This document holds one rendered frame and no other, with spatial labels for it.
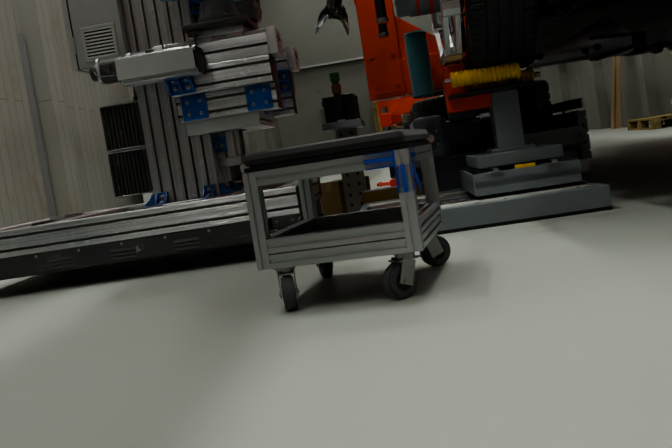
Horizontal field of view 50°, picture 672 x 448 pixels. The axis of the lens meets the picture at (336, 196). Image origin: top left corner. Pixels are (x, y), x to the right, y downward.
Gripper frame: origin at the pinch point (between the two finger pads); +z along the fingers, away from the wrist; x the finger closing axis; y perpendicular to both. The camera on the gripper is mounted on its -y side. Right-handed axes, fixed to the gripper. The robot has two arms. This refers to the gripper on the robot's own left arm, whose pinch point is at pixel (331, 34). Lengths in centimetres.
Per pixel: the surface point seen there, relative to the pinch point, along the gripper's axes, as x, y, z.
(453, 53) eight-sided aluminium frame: 29, 75, -17
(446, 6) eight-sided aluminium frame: 21, 80, -35
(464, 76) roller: 32, 81, -10
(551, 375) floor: -24, 255, -32
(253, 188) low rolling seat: -53, 183, -20
